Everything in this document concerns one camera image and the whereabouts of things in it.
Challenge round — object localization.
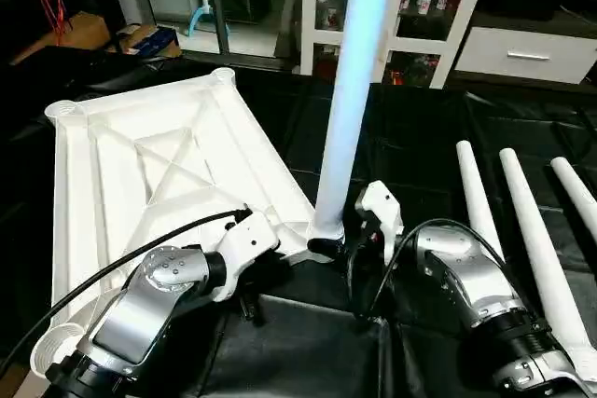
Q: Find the white plastic table leg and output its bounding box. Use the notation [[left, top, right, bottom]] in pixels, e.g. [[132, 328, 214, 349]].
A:
[[309, 0, 400, 242], [549, 157, 597, 246], [454, 140, 506, 265], [498, 147, 597, 382]]

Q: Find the white plastic table top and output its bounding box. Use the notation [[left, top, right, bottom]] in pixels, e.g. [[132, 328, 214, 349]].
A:
[[30, 67, 325, 380]]

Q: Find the black work mat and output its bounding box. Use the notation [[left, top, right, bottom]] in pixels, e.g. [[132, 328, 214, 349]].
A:
[[0, 44, 597, 398]]

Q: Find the white glass-door cabinet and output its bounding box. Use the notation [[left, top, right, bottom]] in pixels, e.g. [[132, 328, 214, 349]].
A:
[[299, 0, 496, 90]]

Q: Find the white drawer unit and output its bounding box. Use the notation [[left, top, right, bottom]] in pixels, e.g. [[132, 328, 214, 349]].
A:
[[454, 26, 597, 85]]

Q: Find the blue plastic bag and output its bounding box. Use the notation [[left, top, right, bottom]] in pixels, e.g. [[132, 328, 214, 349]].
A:
[[138, 27, 184, 57]]

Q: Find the brown cardboard box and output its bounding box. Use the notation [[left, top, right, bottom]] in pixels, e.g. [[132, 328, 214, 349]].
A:
[[112, 23, 158, 54]]

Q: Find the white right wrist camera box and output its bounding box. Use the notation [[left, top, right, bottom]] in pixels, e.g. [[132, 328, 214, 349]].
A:
[[354, 180, 405, 266]]

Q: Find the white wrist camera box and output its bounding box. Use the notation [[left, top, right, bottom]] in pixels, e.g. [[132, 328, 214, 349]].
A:
[[211, 209, 283, 303], [354, 180, 405, 266]]

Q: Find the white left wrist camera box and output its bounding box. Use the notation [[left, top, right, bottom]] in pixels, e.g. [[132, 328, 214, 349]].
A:
[[211, 209, 283, 303]]

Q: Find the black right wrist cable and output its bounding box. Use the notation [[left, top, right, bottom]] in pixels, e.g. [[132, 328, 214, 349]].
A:
[[346, 218, 482, 321]]

